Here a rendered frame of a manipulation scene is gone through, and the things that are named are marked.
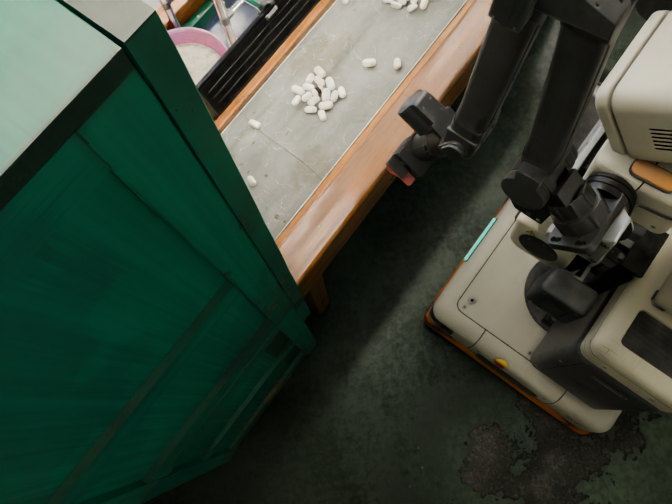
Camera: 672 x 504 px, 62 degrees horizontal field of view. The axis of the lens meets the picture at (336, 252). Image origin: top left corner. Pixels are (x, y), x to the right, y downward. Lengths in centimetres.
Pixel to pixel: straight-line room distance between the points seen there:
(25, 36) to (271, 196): 109
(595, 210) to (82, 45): 78
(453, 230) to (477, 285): 39
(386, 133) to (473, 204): 86
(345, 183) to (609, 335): 71
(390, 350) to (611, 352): 92
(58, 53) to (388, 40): 132
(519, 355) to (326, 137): 92
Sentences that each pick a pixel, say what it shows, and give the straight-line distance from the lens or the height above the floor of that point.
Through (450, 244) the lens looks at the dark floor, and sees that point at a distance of 218.
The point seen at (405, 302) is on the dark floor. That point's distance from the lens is 211.
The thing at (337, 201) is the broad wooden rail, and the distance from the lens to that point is 139.
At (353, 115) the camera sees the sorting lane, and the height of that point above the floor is 74.
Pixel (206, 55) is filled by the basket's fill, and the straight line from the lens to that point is 168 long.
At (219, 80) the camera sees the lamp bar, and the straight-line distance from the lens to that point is 118.
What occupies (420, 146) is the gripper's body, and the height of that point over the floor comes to 112.
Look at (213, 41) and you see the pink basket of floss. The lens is 167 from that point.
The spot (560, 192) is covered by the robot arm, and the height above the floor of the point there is 126.
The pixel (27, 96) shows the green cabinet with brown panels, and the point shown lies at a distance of 38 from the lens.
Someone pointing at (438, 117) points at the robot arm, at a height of 121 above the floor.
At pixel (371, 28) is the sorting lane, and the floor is 74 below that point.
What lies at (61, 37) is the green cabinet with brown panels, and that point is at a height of 179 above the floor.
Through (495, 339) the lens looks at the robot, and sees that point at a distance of 185.
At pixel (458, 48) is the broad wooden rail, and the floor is 76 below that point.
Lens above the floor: 207
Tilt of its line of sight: 75 degrees down
